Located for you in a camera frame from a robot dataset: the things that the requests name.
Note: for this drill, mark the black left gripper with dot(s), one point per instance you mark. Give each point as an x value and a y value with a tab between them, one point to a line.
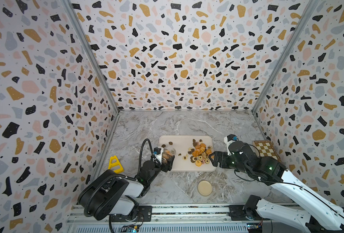
169	165

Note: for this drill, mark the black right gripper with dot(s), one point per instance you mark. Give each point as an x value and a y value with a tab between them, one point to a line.
224	157

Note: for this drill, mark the orange chocolate chip cookie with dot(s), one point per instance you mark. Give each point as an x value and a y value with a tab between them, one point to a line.
208	151

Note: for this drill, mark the jar with beige lid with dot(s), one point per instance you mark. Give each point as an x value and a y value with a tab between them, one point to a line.
168	152

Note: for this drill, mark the yellow flower cookie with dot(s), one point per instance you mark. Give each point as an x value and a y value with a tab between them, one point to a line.
198	163

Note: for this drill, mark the orange pretzel cookie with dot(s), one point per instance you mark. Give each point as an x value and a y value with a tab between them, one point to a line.
196	153

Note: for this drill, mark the beige round jar lid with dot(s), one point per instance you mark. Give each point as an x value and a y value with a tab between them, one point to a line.
204	188

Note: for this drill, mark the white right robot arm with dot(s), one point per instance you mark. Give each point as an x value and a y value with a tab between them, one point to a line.
315	215

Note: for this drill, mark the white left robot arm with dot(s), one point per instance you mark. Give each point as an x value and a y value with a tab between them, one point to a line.
113	194

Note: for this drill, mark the beige plastic tray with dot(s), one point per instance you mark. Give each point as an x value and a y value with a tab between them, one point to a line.
186	145

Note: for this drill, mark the yellow plastic triangle toy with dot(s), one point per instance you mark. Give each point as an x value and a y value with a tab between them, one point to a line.
115	165

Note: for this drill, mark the wooden chessboard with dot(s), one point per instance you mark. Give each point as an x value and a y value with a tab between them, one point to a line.
265	148

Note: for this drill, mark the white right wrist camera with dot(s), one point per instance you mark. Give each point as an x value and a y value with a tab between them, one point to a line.
230	139

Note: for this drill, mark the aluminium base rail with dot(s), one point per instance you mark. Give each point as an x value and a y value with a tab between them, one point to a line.
177	218

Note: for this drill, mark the metal corner post left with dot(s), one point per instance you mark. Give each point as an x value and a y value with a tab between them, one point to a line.
67	5

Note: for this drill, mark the metal corner post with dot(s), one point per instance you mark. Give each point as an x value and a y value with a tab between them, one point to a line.
67	5
310	7

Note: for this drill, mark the metal corner post right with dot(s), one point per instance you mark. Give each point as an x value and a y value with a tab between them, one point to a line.
310	7

